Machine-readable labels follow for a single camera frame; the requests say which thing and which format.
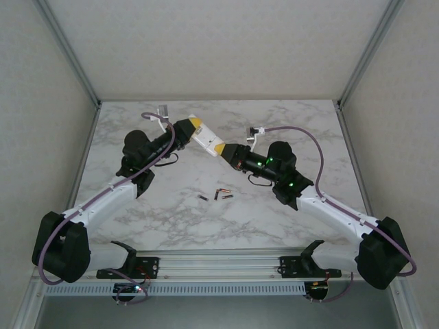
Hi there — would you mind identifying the left controller board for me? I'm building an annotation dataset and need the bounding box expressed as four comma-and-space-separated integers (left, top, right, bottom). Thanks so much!
113, 282, 144, 294

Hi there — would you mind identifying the controller board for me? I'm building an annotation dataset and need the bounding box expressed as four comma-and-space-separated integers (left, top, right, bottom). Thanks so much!
306, 280, 331, 300
113, 282, 144, 294

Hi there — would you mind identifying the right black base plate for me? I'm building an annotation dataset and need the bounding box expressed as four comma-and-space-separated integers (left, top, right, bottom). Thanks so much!
279, 255, 342, 279

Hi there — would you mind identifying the aluminium frame post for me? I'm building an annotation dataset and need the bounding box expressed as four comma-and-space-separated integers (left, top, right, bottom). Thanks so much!
32, 0, 102, 109
335, 0, 407, 110

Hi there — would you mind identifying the right controller board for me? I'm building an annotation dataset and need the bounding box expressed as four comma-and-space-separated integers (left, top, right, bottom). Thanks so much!
306, 280, 331, 300

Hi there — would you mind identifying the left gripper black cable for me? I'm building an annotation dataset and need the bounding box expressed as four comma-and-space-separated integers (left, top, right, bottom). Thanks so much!
154, 152, 180, 169

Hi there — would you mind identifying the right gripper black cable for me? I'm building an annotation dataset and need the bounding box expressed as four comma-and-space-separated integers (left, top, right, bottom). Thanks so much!
245, 171, 274, 188

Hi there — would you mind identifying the aluminium mounting rail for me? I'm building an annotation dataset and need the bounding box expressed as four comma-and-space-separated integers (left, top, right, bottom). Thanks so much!
30, 249, 409, 284

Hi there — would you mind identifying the aluminium lower frame bar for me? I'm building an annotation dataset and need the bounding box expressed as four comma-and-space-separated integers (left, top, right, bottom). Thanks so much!
389, 279, 428, 329
10, 280, 47, 329

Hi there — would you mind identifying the aluminium side rail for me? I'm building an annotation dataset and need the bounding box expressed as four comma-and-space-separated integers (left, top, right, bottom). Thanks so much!
335, 101, 378, 220
64, 101, 102, 215

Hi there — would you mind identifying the white remote control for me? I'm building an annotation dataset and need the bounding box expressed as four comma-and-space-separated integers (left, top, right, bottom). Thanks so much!
189, 112, 226, 158

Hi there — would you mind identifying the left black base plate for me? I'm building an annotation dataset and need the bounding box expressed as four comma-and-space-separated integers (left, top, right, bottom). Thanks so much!
96, 256, 161, 279

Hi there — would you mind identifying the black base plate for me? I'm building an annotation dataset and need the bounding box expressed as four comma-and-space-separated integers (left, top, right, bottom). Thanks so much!
96, 256, 161, 279
279, 255, 342, 279

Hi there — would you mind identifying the grey slotted cable duct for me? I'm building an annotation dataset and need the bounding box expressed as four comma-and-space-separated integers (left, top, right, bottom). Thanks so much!
44, 282, 307, 296

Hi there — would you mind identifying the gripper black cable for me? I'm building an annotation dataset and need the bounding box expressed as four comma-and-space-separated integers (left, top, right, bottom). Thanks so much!
245, 171, 274, 188
154, 152, 180, 169

